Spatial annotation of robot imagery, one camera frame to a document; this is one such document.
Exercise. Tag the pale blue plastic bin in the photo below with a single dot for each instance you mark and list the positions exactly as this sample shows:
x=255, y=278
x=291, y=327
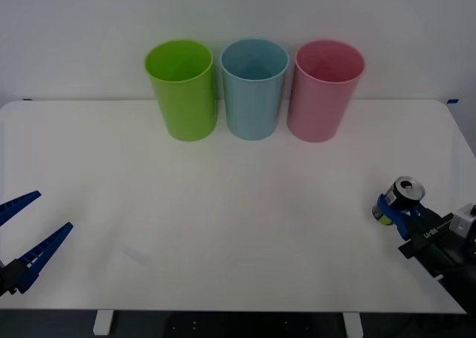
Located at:
x=253, y=109

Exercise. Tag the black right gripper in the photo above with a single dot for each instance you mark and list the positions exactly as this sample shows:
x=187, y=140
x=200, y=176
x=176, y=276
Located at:
x=435, y=246

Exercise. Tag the yellow-green plastic bin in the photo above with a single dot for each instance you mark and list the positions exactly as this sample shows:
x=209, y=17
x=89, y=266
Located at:
x=186, y=107

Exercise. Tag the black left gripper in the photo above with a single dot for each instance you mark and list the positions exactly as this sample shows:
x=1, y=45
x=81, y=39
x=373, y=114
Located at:
x=4, y=282

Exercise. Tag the white table leg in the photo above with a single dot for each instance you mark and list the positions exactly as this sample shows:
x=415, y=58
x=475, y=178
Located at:
x=102, y=322
x=352, y=324

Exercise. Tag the black drink can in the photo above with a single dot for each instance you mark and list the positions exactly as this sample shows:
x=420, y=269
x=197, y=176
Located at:
x=398, y=200

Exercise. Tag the pink plastic bin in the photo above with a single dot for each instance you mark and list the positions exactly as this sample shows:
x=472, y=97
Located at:
x=320, y=107

